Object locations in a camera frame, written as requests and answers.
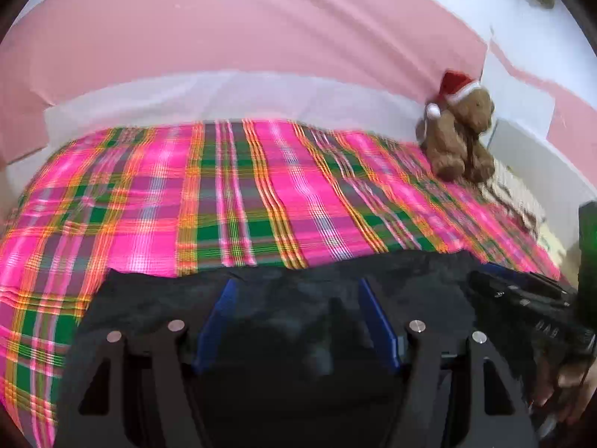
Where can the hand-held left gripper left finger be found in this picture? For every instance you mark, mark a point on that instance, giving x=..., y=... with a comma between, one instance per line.
x=217, y=322

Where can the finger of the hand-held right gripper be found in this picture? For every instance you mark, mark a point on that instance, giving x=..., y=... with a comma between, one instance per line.
x=494, y=289
x=536, y=282

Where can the beige patterned cloth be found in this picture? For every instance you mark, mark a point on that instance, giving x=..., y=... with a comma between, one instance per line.
x=513, y=191

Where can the person's right hand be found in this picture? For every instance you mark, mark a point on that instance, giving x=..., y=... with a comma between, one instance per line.
x=569, y=378

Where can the pink green plaid blanket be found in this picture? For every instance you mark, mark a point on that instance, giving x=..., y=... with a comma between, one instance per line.
x=233, y=196

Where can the white bed surround panel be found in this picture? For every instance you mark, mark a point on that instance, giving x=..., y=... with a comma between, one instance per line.
x=233, y=93

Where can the dark green object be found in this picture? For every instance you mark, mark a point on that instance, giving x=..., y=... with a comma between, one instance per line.
x=588, y=242

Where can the brown teddy bear santa hat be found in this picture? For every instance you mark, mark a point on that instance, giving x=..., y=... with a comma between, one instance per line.
x=459, y=135

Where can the black puffer jacket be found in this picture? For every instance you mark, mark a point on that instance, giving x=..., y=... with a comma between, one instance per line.
x=289, y=298

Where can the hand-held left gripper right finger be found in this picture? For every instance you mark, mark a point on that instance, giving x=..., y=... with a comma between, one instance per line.
x=378, y=322

